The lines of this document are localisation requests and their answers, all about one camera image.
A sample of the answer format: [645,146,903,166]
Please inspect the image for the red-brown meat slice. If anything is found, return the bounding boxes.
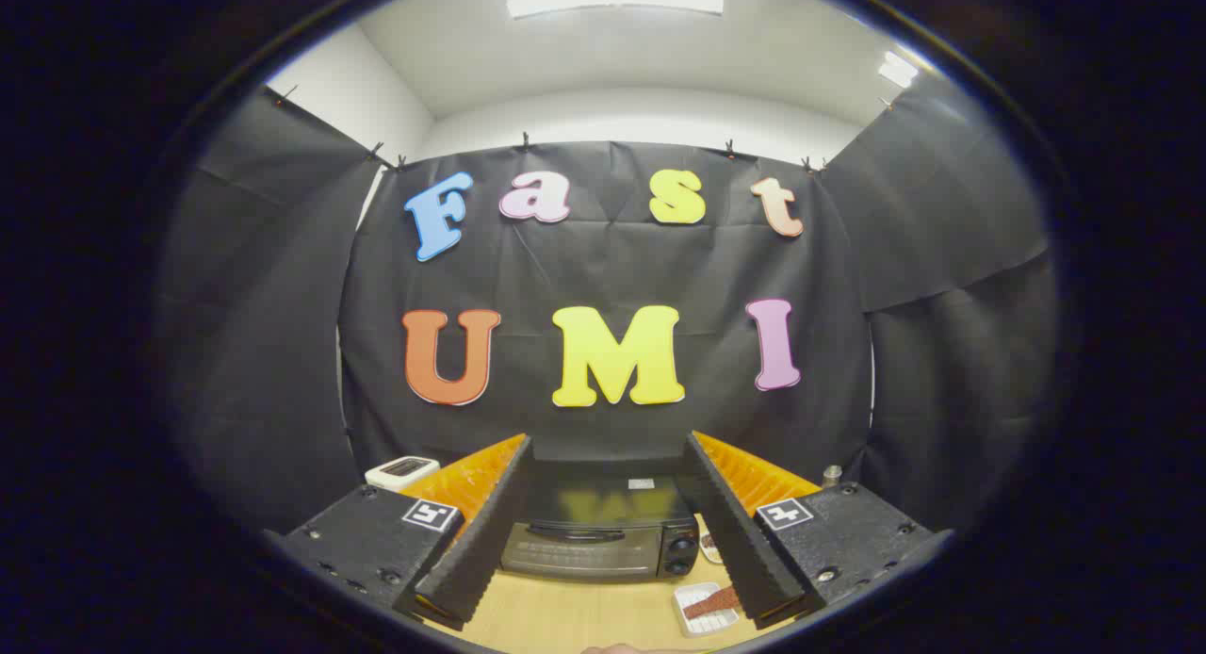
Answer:
[683,586,741,621]

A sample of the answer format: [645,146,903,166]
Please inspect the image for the white rectangular plastic tray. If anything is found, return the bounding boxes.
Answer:
[672,581,745,638]

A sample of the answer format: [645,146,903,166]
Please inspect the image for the small ceiling light panel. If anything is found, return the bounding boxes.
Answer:
[878,51,920,90]

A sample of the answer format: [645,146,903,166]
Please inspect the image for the black toaster oven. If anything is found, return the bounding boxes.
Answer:
[499,461,703,581]

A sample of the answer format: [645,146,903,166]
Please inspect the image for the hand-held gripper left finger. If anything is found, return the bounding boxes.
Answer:
[269,433,536,632]

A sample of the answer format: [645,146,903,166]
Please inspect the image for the black backdrop cloth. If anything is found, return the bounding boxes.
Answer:
[155,70,1061,542]

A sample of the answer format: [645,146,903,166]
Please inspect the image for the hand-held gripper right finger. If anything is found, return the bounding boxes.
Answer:
[680,431,953,630]

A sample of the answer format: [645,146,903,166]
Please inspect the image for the white toaster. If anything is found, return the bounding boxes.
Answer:
[365,456,441,492]

